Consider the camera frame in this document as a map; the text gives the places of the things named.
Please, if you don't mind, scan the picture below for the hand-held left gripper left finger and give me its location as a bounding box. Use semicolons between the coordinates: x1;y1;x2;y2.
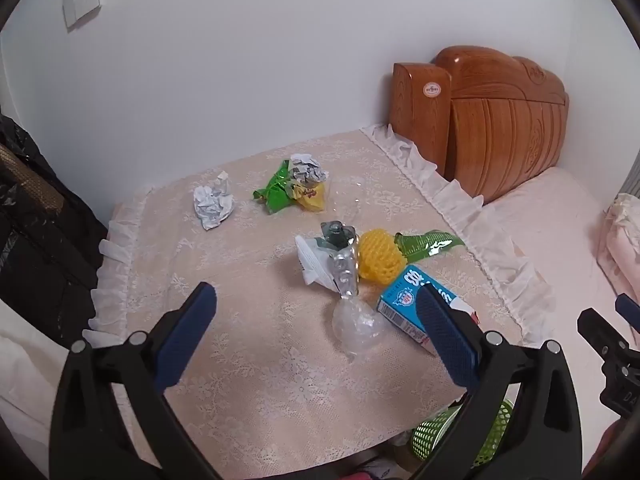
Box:
48;281;221;480

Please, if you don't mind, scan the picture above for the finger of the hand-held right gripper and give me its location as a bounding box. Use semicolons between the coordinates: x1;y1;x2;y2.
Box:
615;294;640;335
577;308;630;363

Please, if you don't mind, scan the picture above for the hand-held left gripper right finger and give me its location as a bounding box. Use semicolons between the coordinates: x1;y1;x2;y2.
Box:
410;282;583;480

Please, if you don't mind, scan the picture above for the green mesh basket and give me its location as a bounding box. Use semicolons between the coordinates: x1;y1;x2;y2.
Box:
410;399;517;467

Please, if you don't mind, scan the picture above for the silver foil wrapper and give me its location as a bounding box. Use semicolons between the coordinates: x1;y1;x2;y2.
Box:
326;250;362;297

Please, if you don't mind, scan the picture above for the person's right forearm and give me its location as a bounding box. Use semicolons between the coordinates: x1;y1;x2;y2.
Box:
582;421;640;480

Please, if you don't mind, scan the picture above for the blue carton box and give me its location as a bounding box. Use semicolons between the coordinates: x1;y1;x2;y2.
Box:
376;265;482;357

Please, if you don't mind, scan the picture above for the folded pink blanket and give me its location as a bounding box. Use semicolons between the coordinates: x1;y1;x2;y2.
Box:
595;192;640;293

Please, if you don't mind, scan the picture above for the clear plastic bag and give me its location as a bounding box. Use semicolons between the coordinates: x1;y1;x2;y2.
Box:
331;294;387;357

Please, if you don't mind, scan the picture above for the pink bed mattress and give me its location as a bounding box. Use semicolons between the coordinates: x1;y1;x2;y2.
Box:
457;166;640;356

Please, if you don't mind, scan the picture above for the long green wrapper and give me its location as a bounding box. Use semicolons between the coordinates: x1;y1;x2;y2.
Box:
394;229;467;264

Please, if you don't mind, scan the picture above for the yellow foam fruit net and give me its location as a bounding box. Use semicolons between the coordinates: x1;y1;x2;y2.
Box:
356;228;404;282

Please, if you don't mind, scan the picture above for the crumpled white paper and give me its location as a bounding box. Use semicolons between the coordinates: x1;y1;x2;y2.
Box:
192;170;237;232

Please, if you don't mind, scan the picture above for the white paper packet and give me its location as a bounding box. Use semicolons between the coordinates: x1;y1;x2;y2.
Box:
294;234;337;287

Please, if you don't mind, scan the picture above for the grey-green crumpled wrapper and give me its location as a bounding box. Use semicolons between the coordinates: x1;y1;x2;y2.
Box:
319;220;359;252

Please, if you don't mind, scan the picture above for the white cloth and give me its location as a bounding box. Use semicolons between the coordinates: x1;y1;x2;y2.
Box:
0;297;141;471

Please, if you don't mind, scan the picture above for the crumpled green wrapper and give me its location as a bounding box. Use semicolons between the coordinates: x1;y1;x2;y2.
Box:
251;160;301;217

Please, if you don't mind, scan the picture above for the black bag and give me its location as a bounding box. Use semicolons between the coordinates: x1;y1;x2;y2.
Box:
0;112;109;348

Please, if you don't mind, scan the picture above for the yellow snack packet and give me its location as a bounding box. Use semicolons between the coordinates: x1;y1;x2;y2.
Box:
294;180;329;214

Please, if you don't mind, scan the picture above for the crumpled newspaper ball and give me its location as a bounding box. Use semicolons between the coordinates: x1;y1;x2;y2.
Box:
286;154;331;187

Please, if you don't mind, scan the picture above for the wooden headboard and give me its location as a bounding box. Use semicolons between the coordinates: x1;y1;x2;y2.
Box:
389;45;571;206

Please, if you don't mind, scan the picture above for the white wall switch plate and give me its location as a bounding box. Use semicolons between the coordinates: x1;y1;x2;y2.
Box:
62;0;104;29

